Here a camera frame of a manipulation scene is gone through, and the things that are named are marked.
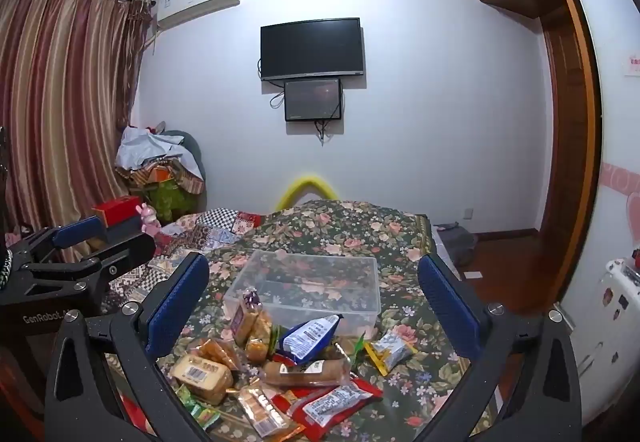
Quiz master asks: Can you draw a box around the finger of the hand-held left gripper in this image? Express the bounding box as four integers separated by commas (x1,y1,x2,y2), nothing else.
15,234,157,293
10,216,107,263

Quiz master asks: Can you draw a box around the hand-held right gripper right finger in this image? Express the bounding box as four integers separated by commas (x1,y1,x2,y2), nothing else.
417,253,583,442

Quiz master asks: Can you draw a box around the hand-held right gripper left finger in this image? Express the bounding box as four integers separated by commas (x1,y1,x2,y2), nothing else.
44,252,221,442

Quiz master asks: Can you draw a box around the clear orange cracker packet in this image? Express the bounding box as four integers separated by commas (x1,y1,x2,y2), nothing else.
195,338,243,370

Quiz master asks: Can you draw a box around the clear plastic storage box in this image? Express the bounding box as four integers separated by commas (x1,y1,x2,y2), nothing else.
223,249,381,338

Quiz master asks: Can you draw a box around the blue white snack packet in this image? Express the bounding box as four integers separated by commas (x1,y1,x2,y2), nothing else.
277,314,346,365

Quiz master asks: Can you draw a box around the dark grey box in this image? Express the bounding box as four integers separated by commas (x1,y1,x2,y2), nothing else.
100,214,146,237

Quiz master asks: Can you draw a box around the pink plush toy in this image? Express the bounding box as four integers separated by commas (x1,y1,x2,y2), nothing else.
136,203,161,237

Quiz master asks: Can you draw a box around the red box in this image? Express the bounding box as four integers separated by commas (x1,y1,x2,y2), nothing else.
92,196,143,225

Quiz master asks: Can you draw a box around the grey bag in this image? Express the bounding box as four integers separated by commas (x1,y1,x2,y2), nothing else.
435,222,478,267

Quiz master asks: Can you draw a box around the green printed bag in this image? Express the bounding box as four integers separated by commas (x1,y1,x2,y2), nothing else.
150,179,193,223

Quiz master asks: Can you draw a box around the purple label cracker packet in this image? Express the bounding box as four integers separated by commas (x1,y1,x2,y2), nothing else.
231,289,261,348

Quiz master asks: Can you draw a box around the yellow edged white snack packet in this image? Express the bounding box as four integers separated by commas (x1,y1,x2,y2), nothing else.
364,329,418,377

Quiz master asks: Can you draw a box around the tan biscuit pack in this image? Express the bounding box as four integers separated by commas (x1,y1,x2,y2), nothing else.
169,354,235,405

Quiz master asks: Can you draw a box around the patchwork quilt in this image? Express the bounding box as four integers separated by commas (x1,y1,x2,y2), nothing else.
100,207,266,317

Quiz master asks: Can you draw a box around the striped patterned cloth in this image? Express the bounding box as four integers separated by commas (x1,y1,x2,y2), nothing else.
125,162,205,195

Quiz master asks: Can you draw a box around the small orange cracker packet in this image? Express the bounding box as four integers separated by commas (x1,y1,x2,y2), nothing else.
245,309,275,363

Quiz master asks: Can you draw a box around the green candy packet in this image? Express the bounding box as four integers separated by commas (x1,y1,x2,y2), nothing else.
175,384,197,412
192,404,222,430

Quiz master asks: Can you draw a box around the green wrapper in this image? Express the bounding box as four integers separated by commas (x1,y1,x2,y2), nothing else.
350,333,368,365

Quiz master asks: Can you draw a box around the pile of clothes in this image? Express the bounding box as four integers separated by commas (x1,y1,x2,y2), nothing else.
117,127,186,170

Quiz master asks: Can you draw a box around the floral blanket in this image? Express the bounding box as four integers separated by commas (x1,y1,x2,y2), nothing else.
105,199,501,442

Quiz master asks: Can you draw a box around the striped brown curtain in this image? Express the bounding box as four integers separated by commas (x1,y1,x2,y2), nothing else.
0,0,151,263

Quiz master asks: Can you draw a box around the clear striped biscuit packet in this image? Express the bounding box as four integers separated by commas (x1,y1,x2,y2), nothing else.
236,382,307,438

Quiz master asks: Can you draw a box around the long brown bread packet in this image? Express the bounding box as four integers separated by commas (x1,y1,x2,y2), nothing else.
262,357,353,388

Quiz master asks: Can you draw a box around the white stickered appliance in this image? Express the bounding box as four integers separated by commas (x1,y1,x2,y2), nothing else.
550,259,640,428

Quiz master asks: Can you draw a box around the red snack packet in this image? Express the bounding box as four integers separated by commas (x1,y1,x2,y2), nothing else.
272,379,383,440

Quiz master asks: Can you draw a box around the white air conditioner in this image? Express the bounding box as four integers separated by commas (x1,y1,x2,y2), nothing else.
152,0,242,30

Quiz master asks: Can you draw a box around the yellow padded rail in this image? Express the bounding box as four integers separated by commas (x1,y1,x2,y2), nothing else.
275,174,341,213

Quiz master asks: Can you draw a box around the pink wall decal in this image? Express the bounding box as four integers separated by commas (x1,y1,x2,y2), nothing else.
602,164,640,243

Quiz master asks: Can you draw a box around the small black wall monitor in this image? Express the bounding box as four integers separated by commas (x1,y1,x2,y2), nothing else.
284,78,344,123

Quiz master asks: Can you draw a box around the large black wall television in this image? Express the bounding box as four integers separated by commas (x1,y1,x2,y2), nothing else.
260,18,365,82

